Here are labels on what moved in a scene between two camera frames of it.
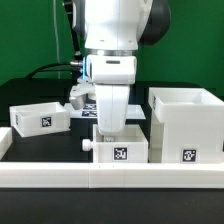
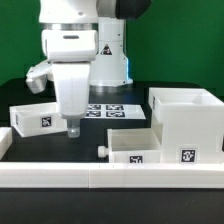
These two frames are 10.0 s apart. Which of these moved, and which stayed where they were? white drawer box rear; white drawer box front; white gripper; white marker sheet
Moved: white gripper; white drawer box front
Stayed: white marker sheet; white drawer box rear
